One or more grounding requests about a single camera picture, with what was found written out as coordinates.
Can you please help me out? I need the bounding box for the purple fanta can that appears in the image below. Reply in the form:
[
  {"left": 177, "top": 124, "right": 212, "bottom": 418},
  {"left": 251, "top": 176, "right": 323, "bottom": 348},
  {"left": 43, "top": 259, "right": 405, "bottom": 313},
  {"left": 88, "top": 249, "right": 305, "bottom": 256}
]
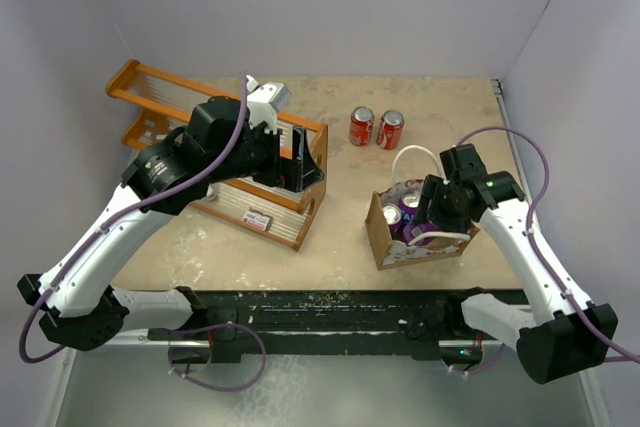
[
  {"left": 398, "top": 191, "right": 420, "bottom": 224},
  {"left": 401, "top": 221, "right": 440, "bottom": 244},
  {"left": 382, "top": 204, "right": 403, "bottom": 235}
]

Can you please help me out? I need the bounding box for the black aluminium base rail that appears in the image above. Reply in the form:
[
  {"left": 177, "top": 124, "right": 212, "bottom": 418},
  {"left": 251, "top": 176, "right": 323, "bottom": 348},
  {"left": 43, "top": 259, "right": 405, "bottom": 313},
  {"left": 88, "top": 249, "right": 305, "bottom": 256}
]
[{"left": 59, "top": 289, "right": 591, "bottom": 366}]

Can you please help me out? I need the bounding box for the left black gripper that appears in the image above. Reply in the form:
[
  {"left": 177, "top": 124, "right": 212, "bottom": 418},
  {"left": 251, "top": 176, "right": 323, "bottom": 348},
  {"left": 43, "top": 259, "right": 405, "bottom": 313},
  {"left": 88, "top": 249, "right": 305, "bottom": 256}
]
[{"left": 207, "top": 117, "right": 323, "bottom": 192}]

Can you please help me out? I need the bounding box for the canvas tote bag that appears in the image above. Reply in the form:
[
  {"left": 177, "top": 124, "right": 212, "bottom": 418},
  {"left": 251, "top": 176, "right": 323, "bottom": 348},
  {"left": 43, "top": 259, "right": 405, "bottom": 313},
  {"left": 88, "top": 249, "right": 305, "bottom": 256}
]
[{"left": 365, "top": 145, "right": 479, "bottom": 270}]

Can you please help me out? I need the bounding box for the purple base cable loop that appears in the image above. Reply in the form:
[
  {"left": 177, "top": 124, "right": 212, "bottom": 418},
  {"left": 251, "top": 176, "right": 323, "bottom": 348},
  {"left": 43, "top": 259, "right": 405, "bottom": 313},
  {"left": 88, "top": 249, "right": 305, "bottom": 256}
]
[{"left": 167, "top": 321, "right": 269, "bottom": 392}]

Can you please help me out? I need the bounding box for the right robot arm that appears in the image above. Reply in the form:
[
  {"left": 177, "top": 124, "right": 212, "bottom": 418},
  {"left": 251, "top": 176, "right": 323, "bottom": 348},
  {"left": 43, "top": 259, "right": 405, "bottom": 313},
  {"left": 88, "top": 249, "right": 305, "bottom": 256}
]
[{"left": 416, "top": 144, "right": 618, "bottom": 384}]

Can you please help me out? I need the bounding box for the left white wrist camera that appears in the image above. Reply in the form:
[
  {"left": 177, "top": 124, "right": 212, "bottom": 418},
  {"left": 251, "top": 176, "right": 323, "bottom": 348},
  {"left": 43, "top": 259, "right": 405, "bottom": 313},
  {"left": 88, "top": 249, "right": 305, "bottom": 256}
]
[{"left": 245, "top": 75, "right": 291, "bottom": 134}]

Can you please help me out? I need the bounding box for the red cola can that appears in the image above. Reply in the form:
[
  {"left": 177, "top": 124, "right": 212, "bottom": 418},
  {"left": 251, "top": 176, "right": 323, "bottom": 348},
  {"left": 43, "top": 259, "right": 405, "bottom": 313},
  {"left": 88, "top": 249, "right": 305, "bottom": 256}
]
[
  {"left": 376, "top": 110, "right": 405, "bottom": 150},
  {"left": 349, "top": 106, "right": 375, "bottom": 146}
]

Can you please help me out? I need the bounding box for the small red white box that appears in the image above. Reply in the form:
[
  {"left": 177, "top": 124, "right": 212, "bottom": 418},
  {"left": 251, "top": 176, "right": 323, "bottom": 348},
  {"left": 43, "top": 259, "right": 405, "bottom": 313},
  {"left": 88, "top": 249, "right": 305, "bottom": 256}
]
[{"left": 242, "top": 209, "right": 273, "bottom": 231}]

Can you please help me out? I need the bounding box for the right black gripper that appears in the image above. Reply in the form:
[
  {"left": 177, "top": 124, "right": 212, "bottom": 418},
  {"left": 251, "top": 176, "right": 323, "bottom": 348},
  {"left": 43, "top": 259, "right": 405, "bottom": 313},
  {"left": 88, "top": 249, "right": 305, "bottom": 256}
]
[{"left": 414, "top": 173, "right": 472, "bottom": 236}]

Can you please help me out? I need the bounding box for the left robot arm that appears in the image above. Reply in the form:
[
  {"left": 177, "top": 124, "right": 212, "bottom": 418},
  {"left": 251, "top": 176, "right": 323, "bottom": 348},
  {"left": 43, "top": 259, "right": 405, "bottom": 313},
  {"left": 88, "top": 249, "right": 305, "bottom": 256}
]
[{"left": 17, "top": 78, "right": 324, "bottom": 363}]

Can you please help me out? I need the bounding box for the orange wooden shelf rack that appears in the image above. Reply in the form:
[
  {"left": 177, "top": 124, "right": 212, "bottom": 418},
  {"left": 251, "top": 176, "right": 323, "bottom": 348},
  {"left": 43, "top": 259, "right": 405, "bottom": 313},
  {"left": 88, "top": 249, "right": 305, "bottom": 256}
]
[{"left": 106, "top": 59, "right": 328, "bottom": 250}]

